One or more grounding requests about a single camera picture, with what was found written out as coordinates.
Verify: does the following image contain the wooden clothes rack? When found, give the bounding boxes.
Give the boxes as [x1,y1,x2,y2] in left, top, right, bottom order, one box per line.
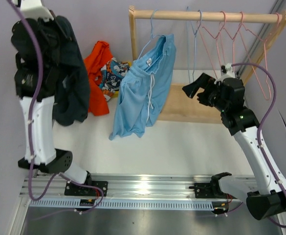
[129,6,286,124]

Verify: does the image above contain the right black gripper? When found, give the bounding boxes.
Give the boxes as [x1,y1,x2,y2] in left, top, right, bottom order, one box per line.
[182,73,228,113]

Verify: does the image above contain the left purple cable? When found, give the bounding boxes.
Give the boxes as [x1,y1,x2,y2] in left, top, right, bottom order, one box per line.
[7,0,104,213]

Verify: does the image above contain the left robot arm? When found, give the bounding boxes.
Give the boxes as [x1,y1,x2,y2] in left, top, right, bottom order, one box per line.
[11,16,92,196]

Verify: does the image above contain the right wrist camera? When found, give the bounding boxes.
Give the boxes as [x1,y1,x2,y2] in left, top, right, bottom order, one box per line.
[214,63,236,84]

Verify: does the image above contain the purple cable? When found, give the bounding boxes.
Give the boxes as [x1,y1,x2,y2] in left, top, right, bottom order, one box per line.
[232,62,286,228]
[7,0,104,213]

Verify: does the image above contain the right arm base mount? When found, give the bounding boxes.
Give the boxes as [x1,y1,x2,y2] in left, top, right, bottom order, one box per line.
[188,182,236,199]

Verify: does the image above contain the pink hanger patterned shorts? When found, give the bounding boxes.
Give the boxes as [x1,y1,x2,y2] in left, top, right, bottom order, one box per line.
[223,12,250,65]

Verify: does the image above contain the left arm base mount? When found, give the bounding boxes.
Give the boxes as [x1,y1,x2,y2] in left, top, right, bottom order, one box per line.
[64,181,108,197]

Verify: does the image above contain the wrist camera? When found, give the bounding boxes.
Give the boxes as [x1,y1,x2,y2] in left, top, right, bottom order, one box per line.
[11,0,54,22]
[214,63,236,84]

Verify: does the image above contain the blue hanger light shorts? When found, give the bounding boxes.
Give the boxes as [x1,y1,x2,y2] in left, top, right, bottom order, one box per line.
[134,9,164,64]

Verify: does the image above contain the blue hanger navy shorts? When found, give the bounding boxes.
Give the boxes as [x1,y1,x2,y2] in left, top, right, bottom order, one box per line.
[186,10,202,83]

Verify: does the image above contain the slotted cable duct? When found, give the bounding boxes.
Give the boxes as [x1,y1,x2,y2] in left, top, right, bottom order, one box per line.
[30,198,214,211]

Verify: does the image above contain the dark navy shorts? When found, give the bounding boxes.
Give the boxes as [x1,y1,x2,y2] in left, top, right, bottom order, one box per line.
[53,16,90,126]

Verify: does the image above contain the pink hanger orange shorts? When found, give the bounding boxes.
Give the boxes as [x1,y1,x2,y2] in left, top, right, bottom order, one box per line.
[197,10,227,78]

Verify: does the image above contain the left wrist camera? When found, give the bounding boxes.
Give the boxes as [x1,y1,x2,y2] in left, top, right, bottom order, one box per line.
[11,0,54,22]

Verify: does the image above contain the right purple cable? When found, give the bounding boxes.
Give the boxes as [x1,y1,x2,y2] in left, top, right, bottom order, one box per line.
[232,62,286,228]

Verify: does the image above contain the patterned colourful shorts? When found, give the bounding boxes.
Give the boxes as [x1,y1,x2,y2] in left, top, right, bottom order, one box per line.
[99,57,131,102]

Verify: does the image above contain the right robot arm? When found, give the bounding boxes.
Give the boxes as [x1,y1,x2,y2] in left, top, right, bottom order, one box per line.
[182,73,286,220]

